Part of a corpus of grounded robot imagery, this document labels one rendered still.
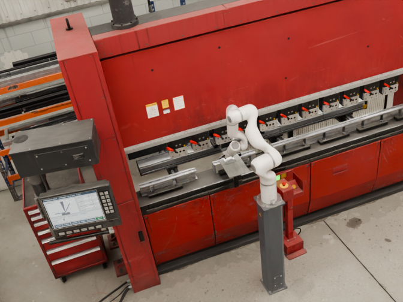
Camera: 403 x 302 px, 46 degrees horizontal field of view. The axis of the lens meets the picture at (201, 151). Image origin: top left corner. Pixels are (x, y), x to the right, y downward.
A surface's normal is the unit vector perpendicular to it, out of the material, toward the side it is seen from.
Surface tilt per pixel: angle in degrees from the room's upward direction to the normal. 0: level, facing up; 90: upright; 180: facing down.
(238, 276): 0
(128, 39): 90
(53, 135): 0
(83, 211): 90
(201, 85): 90
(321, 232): 0
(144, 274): 90
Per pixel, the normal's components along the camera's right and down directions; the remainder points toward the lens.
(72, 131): -0.12, -0.80
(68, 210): 0.15, 0.56
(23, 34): 0.35, 0.52
